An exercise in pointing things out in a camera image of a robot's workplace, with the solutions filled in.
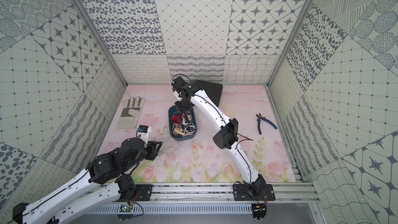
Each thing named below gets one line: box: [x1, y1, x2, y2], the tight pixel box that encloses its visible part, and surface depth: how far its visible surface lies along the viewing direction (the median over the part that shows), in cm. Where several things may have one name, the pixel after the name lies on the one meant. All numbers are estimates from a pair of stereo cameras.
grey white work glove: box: [117, 96, 146, 130], surface depth 106 cm
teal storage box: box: [167, 105, 197, 142], surface depth 95 cm
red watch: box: [172, 114, 182, 124], surface depth 100 cm
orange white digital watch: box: [191, 139, 204, 150], surface depth 92 cm
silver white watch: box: [183, 122, 197, 134], surface depth 95 cm
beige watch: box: [174, 128, 186, 136], surface depth 92 cm
